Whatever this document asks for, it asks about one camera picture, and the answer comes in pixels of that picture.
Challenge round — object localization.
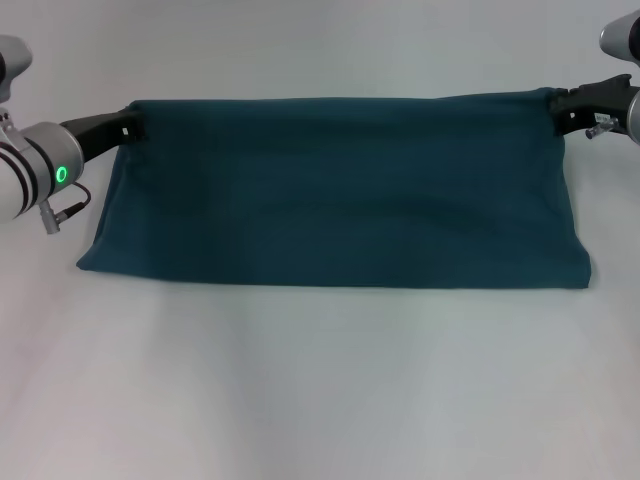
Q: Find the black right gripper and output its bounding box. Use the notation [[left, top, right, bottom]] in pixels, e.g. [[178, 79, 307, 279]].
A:
[[548, 73, 634, 137]]

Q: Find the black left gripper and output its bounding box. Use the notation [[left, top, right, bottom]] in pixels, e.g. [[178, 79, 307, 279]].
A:
[[59, 107, 150, 164]]

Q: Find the teal blue shirt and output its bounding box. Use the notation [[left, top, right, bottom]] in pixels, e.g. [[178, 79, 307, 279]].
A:
[[75, 85, 596, 293]]

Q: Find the left arm cable with plug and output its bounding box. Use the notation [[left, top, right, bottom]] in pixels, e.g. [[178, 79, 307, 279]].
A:
[[38, 181, 94, 235]]

